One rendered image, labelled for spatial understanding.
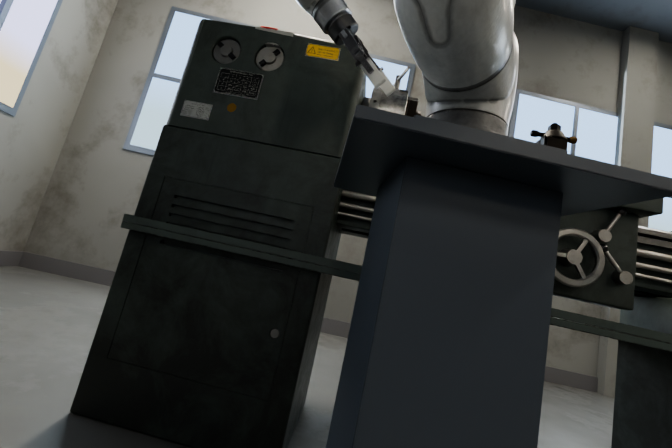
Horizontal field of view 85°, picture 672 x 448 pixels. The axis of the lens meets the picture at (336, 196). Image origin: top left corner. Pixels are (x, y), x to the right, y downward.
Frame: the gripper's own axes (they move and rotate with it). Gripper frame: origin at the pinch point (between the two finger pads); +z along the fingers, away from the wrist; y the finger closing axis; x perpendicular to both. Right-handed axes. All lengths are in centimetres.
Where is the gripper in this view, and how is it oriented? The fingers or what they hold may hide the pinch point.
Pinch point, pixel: (384, 85)
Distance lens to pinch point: 97.4
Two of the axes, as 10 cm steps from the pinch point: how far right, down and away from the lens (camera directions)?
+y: 3.3, -1.2, 9.4
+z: 5.6, 8.2, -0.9
